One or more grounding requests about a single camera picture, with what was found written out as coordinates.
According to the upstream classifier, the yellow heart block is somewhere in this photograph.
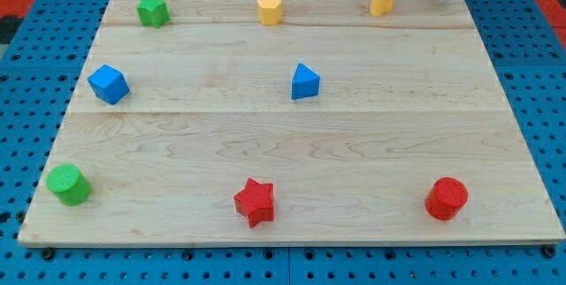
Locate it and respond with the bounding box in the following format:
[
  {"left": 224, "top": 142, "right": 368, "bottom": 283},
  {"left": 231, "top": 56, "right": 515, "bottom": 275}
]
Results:
[{"left": 370, "top": 0, "right": 395, "bottom": 17}]

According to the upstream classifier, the blue triangle block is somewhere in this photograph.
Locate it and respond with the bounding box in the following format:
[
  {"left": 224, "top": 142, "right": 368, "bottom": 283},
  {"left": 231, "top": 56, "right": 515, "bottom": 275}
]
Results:
[{"left": 291, "top": 63, "right": 320, "bottom": 100}]

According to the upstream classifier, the red star block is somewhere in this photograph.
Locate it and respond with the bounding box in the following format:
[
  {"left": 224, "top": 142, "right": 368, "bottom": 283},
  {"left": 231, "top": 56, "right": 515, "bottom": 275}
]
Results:
[{"left": 233, "top": 178, "right": 275, "bottom": 228}]

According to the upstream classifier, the yellow hexagon block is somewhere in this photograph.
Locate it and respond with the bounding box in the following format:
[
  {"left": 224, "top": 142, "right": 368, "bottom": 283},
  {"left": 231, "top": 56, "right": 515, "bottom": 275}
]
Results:
[{"left": 256, "top": 0, "right": 283, "bottom": 26}]

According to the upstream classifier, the green star block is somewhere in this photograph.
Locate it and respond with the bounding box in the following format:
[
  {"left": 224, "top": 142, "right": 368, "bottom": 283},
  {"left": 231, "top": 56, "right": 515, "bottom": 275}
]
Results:
[{"left": 136, "top": 0, "right": 171, "bottom": 28}]

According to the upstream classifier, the red cylinder block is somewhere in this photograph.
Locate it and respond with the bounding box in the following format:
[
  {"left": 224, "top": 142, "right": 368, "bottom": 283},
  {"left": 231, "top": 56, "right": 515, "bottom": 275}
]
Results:
[{"left": 424, "top": 177, "right": 469, "bottom": 220}]

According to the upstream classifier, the blue cube block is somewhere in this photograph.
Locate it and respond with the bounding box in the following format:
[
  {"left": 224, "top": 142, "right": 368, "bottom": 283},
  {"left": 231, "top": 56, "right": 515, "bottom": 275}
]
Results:
[{"left": 88, "top": 65, "right": 130, "bottom": 104}]

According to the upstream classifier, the green cylinder block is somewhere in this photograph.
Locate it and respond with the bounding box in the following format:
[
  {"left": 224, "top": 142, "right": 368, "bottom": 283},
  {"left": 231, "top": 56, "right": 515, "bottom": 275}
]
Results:
[{"left": 46, "top": 164, "right": 92, "bottom": 206}]

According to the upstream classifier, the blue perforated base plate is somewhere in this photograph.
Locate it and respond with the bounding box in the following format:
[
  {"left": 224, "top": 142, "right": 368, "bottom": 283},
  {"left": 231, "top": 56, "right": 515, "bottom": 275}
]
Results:
[{"left": 1, "top": 0, "right": 565, "bottom": 284}]

